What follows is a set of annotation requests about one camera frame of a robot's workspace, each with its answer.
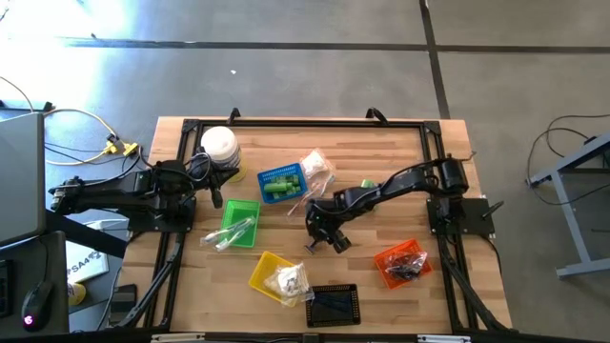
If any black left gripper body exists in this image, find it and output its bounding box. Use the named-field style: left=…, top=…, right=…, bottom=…
left=188, top=148, right=224, bottom=210

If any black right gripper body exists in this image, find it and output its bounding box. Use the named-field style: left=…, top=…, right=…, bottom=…
left=304, top=190, right=363, bottom=239

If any toothbrush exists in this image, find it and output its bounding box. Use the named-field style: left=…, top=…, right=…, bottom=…
left=285, top=171, right=336, bottom=218
left=199, top=216, right=256, bottom=247
left=213, top=223, right=257, bottom=253

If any bag of cotton swabs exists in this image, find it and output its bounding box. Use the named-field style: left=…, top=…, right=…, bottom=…
left=275, top=261, right=315, bottom=307

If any bag of white cotton pads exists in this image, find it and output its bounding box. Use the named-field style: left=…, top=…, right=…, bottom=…
left=263, top=273, right=287, bottom=295

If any white-lidded wipes canister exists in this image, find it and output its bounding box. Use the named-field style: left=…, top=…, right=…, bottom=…
left=199, top=125, right=248, bottom=184

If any green plastic basket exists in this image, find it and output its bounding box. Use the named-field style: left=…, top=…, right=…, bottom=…
left=221, top=198, right=262, bottom=249

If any blue plastic basket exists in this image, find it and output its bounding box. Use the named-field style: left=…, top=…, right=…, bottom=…
left=256, top=162, right=310, bottom=205

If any orange plastic basket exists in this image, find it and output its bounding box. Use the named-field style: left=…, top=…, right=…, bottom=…
left=373, top=237, right=434, bottom=291

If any bag of white cotton balls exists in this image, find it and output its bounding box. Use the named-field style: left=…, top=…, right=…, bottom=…
left=299, top=148, right=335, bottom=181

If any yellow plastic basket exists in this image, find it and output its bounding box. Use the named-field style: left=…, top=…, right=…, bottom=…
left=247, top=251, right=311, bottom=309

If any black plastic basket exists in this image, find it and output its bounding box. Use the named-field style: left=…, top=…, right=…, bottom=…
left=304, top=283, right=362, bottom=329

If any white power adapter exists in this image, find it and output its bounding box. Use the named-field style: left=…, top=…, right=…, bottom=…
left=83, top=217, right=130, bottom=235

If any black desk leg bar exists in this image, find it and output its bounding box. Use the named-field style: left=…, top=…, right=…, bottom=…
left=45, top=209, right=129, bottom=259

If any white printed box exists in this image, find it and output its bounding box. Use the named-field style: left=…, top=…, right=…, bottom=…
left=65, top=240, right=110, bottom=283

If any black side desk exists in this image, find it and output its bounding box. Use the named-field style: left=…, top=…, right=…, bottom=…
left=0, top=231, right=71, bottom=335

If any yellow round object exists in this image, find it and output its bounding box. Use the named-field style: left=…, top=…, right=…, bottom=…
left=68, top=282, right=88, bottom=307

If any grey monitor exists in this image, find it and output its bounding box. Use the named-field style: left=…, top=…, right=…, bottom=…
left=0, top=112, right=47, bottom=247

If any black computer mouse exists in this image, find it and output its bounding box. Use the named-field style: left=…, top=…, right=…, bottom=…
left=21, top=280, right=54, bottom=333

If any black keyboard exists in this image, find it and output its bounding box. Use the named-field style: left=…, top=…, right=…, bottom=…
left=0, top=259, right=14, bottom=319

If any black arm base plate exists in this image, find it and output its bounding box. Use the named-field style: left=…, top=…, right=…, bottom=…
left=126, top=197, right=196, bottom=234
left=426, top=195, right=505, bottom=238

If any black aluminium table frame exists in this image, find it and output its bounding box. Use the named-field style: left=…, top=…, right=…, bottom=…
left=113, top=107, right=515, bottom=334

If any silver metal bracket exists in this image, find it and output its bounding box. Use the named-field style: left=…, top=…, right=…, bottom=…
left=417, top=334, right=472, bottom=343
left=151, top=333, right=206, bottom=343

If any black floor cable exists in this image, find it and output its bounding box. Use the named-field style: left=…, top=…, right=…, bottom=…
left=45, top=141, right=153, bottom=182
left=545, top=112, right=610, bottom=158
left=525, top=127, right=590, bottom=185

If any white floor cable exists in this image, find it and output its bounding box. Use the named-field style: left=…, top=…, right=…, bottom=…
left=44, top=108, right=120, bottom=167

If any grey metal table frame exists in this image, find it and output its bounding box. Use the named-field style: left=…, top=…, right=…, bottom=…
left=526, top=134, right=610, bottom=280

